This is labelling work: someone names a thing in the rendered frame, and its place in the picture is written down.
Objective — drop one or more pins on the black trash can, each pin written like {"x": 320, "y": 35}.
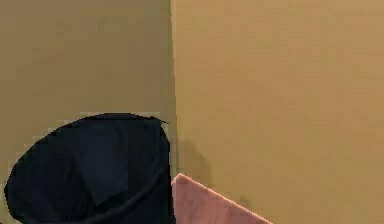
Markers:
{"x": 90, "y": 173}

